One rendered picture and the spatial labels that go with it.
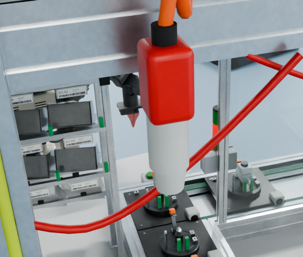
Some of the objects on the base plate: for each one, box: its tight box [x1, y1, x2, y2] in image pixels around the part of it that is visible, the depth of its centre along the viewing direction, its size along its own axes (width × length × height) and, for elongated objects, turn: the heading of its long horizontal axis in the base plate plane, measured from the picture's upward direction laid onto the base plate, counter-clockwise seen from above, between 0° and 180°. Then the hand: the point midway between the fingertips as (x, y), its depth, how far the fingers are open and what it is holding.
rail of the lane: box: [118, 171, 217, 195], centre depth 226 cm, size 6×89×11 cm, turn 110°
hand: (132, 124), depth 207 cm, fingers closed
